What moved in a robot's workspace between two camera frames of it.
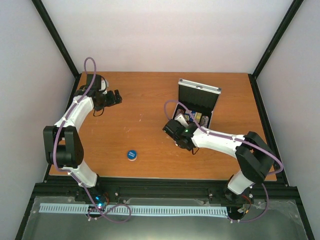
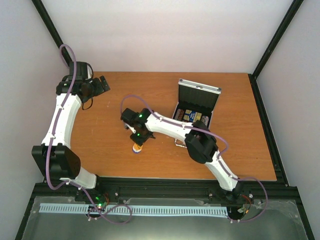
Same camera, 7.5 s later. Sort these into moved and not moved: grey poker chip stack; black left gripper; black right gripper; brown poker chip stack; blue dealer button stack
Moved: blue dealer button stack; black left gripper; black right gripper
Not moved: brown poker chip stack; grey poker chip stack
